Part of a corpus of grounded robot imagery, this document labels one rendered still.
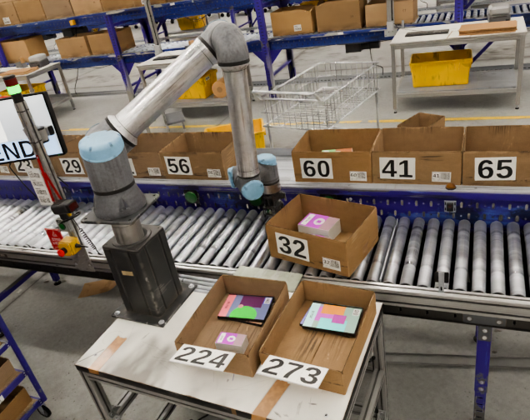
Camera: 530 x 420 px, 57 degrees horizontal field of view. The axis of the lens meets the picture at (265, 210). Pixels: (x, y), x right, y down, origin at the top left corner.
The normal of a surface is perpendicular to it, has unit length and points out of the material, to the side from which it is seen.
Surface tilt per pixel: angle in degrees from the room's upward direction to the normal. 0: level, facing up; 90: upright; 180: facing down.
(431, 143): 89
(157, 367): 0
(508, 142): 89
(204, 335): 0
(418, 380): 0
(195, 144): 90
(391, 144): 90
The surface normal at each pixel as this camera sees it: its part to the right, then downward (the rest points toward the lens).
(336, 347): -0.15, -0.86
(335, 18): -0.40, 0.50
